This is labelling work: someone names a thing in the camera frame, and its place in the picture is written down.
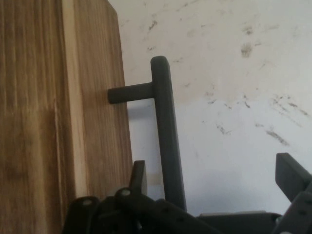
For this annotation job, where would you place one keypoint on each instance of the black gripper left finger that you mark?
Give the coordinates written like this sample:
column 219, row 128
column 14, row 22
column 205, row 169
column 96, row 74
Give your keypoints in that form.
column 136, row 212

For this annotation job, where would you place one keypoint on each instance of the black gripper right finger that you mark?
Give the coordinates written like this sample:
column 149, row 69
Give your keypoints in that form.
column 292, row 178

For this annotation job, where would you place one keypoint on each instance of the light wooden drawer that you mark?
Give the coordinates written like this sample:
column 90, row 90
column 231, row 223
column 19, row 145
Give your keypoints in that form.
column 48, row 109

